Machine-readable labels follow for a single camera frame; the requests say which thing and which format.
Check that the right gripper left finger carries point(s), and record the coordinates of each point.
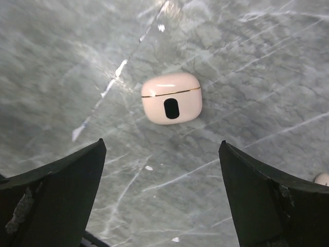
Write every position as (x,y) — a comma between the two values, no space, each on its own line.
(51,205)

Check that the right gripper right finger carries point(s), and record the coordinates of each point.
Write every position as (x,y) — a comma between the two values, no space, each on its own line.
(270,207)

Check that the white earbud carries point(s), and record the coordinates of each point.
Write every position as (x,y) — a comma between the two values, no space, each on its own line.
(322,179)

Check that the beige earbud charging case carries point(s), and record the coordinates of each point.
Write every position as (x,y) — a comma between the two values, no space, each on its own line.
(172,98)

